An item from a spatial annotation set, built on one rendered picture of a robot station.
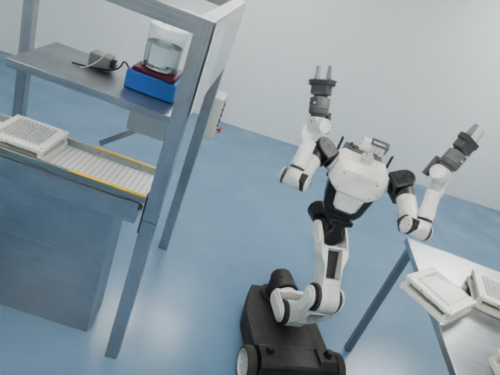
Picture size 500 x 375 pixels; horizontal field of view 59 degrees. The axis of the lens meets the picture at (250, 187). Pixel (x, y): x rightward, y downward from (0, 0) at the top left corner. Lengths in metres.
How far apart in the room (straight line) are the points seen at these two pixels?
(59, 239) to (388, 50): 4.49
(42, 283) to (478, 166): 5.68
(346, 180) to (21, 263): 1.61
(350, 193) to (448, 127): 4.26
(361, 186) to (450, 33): 4.01
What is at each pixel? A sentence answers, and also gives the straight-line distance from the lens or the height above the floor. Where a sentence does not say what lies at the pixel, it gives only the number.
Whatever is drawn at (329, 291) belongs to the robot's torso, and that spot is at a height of 0.65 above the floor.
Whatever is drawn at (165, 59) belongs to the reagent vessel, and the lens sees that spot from 1.81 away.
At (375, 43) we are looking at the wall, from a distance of 5.68.
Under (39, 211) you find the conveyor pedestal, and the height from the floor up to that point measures 0.64.
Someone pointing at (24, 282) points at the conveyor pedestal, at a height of 0.20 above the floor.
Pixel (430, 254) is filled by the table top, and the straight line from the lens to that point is 2.63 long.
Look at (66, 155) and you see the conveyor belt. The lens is 2.18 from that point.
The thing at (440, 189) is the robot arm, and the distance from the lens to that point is 2.14.
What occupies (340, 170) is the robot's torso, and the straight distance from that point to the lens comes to 2.13.
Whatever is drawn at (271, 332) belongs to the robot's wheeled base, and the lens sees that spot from 2.65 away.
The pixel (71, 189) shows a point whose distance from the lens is 2.03.
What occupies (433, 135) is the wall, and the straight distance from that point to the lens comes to 6.30.
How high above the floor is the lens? 1.93
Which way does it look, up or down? 26 degrees down
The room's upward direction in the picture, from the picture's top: 22 degrees clockwise
